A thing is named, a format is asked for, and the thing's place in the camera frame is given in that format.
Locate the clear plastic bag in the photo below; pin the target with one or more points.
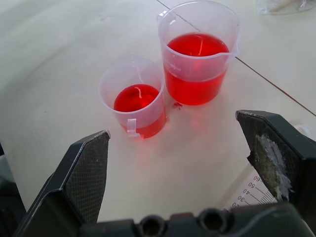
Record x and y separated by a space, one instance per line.
286 6

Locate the large beaker with red liquid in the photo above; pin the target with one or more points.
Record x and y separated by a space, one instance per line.
197 61

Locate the small beaker with red liquid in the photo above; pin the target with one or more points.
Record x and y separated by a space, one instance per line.
138 103

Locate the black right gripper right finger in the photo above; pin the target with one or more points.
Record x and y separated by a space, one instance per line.
279 158

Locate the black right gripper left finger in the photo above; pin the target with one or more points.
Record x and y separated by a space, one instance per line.
81 182

